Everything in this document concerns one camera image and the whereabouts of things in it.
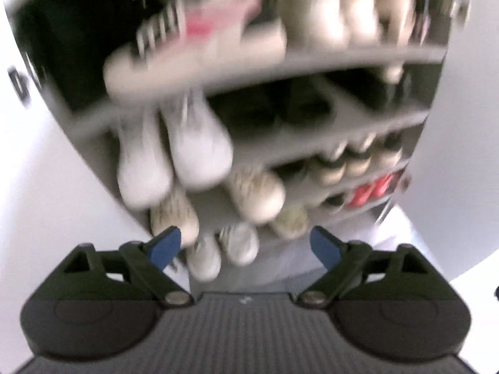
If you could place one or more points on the white chunky sneaker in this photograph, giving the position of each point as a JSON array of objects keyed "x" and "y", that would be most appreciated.
[{"x": 200, "y": 152}]

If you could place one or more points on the cream sneaker red stripe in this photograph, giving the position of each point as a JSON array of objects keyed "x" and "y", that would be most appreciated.
[{"x": 195, "y": 46}]

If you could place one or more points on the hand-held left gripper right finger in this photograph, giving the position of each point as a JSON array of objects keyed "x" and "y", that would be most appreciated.
[{"x": 325, "y": 249}]

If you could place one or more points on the white shoe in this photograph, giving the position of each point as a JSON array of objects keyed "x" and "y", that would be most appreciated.
[
  {"x": 314, "y": 11},
  {"x": 360, "y": 9}
]

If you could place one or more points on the cream sneaker dark swoosh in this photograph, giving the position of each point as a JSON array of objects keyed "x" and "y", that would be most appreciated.
[
  {"x": 239, "y": 243},
  {"x": 204, "y": 259}
]

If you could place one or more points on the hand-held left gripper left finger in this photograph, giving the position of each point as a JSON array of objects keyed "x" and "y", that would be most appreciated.
[{"x": 165, "y": 247}]

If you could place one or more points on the white cabinet door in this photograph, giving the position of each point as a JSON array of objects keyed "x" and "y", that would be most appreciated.
[
  {"x": 58, "y": 183},
  {"x": 460, "y": 144}
]

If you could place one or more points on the green fuzzy slipper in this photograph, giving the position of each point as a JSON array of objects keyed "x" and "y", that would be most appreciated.
[{"x": 290, "y": 222}]

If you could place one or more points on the grey shoe cabinet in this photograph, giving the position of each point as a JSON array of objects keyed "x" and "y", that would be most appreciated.
[{"x": 351, "y": 60}]

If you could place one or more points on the woven sole shoe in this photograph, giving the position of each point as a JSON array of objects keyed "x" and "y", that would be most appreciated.
[
  {"x": 329, "y": 165},
  {"x": 360, "y": 156}
]

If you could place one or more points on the white low sneaker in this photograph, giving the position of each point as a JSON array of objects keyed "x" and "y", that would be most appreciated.
[{"x": 144, "y": 171}]

